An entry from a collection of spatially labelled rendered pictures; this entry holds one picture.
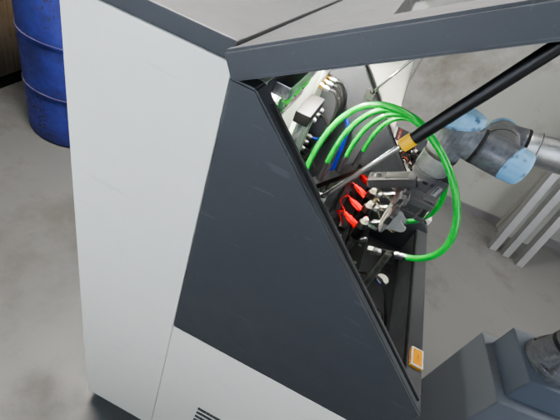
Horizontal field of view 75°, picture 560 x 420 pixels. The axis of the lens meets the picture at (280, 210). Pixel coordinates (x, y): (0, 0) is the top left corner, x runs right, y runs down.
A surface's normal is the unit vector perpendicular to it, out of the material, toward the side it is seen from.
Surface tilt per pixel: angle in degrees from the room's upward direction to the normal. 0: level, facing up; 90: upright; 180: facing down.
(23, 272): 0
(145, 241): 90
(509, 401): 0
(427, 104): 90
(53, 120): 90
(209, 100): 90
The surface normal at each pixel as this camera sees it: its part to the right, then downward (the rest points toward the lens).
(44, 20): -0.13, 0.62
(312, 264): -0.33, 0.54
